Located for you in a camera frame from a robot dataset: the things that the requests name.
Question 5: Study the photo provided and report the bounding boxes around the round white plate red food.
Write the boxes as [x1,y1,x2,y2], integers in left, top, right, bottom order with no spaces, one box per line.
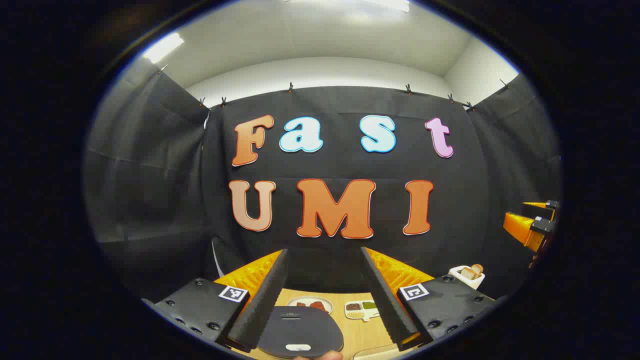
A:
[286,296,334,315]

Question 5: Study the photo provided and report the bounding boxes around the white divided bean dish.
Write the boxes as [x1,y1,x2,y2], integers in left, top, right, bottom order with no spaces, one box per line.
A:
[344,300,381,322]

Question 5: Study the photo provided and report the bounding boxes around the long ceiling light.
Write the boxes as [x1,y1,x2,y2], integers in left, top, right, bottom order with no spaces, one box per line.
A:
[142,32,185,64]
[285,0,411,13]

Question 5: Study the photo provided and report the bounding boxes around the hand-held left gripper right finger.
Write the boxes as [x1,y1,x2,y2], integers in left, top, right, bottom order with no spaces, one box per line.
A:
[360,246,506,352]

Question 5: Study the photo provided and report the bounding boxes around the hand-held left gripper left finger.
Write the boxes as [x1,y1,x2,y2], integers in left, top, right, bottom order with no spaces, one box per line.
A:
[141,248,290,353]

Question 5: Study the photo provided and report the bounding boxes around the black and silver rice cooker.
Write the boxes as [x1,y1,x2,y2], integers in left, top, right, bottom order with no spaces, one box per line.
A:
[257,306,345,359]

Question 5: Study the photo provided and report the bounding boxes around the row of small backdrop clamps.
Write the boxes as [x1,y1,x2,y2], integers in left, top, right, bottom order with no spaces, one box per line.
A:
[159,64,511,110]

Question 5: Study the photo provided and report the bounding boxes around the white toaster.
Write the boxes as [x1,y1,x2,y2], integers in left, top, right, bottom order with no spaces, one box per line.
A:
[448,265,486,290]

